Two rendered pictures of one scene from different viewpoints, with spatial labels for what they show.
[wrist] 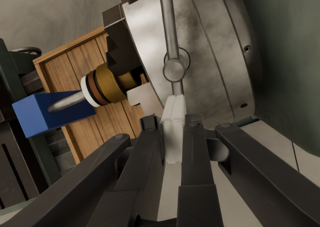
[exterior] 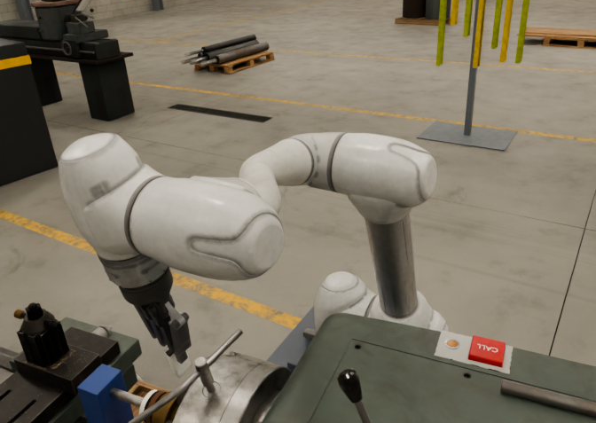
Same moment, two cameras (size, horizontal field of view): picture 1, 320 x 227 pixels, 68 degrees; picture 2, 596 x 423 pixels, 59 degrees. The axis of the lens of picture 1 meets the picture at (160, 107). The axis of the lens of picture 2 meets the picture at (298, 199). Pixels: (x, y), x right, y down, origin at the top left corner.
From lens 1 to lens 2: 0.83 m
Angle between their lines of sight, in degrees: 61
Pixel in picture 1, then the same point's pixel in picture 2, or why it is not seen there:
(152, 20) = (223, 365)
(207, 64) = (222, 403)
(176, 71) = (200, 362)
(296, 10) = (278, 407)
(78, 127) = not seen: outside the picture
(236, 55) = (238, 411)
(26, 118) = (96, 378)
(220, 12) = (252, 386)
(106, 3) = not seen: outside the picture
